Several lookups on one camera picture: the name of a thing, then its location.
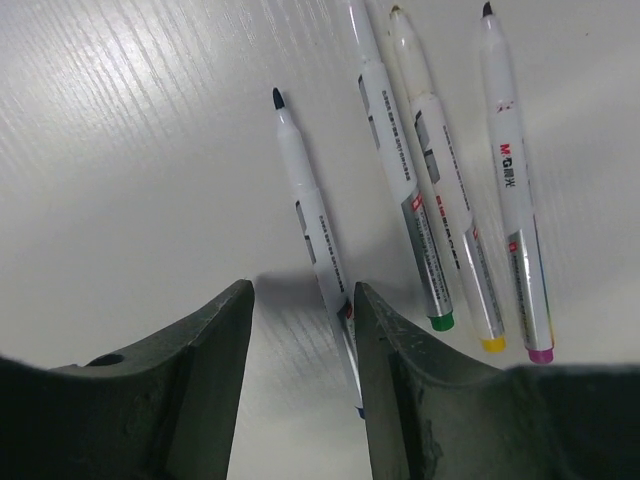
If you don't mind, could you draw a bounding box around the blue-end white pen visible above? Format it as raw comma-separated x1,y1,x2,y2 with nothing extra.
272,88,365,418

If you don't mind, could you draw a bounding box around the yellow-end white pen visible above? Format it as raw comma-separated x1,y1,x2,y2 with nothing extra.
389,5,506,354

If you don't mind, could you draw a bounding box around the green-end white pen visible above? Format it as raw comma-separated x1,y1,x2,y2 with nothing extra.
340,1,455,332

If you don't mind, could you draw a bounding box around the magenta-end white pen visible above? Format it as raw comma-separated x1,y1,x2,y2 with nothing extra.
479,1,555,365

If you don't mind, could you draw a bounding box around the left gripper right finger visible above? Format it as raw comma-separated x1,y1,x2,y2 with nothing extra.
354,283,639,479

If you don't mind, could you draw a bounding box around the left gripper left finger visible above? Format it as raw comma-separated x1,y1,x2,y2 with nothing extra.
1,280,254,479

